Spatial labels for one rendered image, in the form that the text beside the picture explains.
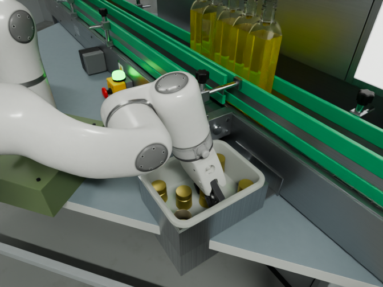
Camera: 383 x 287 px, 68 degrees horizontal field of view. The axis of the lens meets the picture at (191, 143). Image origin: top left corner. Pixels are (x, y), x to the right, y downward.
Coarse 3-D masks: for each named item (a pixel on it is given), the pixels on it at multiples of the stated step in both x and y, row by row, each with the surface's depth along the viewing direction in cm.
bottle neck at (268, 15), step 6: (264, 0) 57; (270, 0) 56; (276, 0) 57; (264, 6) 57; (270, 6) 57; (276, 6) 57; (264, 12) 58; (270, 12) 57; (264, 18) 59; (270, 18) 58
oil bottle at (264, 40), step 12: (252, 24) 61; (264, 24) 59; (276, 24) 59; (252, 36) 61; (264, 36) 59; (276, 36) 60; (252, 48) 62; (264, 48) 60; (276, 48) 62; (252, 60) 64; (264, 60) 62; (276, 60) 64; (252, 72) 65; (264, 72) 64; (264, 84) 66
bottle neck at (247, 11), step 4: (244, 0) 62; (248, 0) 61; (252, 0) 61; (256, 0) 61; (244, 4) 62; (248, 4) 61; (252, 4) 61; (256, 4) 62; (244, 8) 63; (248, 8) 62; (252, 8) 62; (244, 12) 63; (248, 12) 62; (252, 12) 62
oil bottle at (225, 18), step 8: (224, 16) 67; (232, 16) 66; (224, 24) 68; (232, 24) 66; (216, 32) 71; (224, 32) 69; (216, 40) 72; (224, 40) 70; (216, 48) 74; (224, 48) 71; (216, 56) 75; (224, 56) 72; (224, 64) 73
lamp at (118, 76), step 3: (114, 72) 96; (117, 72) 95; (120, 72) 96; (123, 72) 96; (114, 75) 95; (117, 75) 95; (120, 75) 95; (123, 75) 96; (114, 78) 96; (117, 78) 95; (120, 78) 96; (123, 78) 96; (114, 81) 96; (117, 81) 96; (120, 81) 96
